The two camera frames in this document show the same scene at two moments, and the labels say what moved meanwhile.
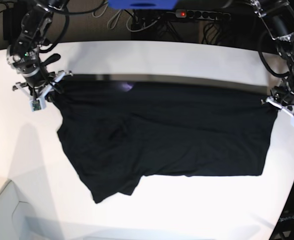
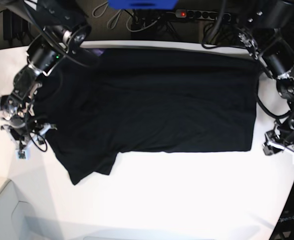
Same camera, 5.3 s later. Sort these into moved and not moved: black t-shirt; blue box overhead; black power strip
Moved: black t-shirt
Not moved: blue box overhead; black power strip
